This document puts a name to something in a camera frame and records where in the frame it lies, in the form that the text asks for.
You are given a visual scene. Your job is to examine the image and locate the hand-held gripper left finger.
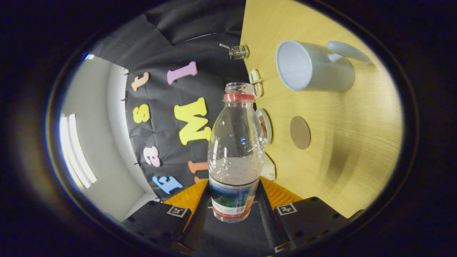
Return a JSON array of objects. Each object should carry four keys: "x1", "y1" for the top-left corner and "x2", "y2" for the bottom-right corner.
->
[{"x1": 123, "y1": 178, "x2": 211, "y2": 251}]

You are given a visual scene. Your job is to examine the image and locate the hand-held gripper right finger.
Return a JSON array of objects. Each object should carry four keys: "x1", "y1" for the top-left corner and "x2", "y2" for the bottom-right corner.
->
[{"x1": 258, "y1": 177, "x2": 352, "y2": 252}]

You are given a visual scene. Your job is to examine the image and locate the clear plastic juice bottle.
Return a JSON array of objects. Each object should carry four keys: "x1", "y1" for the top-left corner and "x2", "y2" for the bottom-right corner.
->
[{"x1": 208, "y1": 82, "x2": 265, "y2": 223}]

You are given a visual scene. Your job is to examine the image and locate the round brown coaster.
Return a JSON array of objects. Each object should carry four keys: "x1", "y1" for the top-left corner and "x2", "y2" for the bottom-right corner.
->
[{"x1": 290, "y1": 116, "x2": 311, "y2": 150}]

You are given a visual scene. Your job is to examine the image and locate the white cup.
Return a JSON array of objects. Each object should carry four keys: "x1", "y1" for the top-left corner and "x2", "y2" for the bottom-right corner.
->
[{"x1": 276, "y1": 40, "x2": 372, "y2": 93}]

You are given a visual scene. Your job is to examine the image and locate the white toaster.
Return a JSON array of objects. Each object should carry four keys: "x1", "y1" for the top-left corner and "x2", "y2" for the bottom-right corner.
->
[{"x1": 262, "y1": 153, "x2": 276, "y2": 181}]

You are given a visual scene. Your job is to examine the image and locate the pale green plate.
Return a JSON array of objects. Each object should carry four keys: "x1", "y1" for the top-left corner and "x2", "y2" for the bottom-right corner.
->
[{"x1": 255, "y1": 109, "x2": 273, "y2": 145}]

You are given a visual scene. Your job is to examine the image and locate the wooden table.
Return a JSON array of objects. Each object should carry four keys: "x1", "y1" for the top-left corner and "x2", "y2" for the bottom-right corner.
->
[{"x1": 240, "y1": 0, "x2": 404, "y2": 218}]

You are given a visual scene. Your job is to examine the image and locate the white divided dish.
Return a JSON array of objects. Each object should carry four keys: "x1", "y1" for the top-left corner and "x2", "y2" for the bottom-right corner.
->
[{"x1": 249, "y1": 69, "x2": 264, "y2": 98}]

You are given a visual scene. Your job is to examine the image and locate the long ceiling light panel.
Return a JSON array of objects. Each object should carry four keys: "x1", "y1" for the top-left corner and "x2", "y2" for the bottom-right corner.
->
[{"x1": 59, "y1": 114, "x2": 97, "y2": 189}]

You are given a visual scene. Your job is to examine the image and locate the small glass jar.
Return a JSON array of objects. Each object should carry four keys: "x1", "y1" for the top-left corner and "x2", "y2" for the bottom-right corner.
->
[{"x1": 228, "y1": 45, "x2": 249, "y2": 60}]

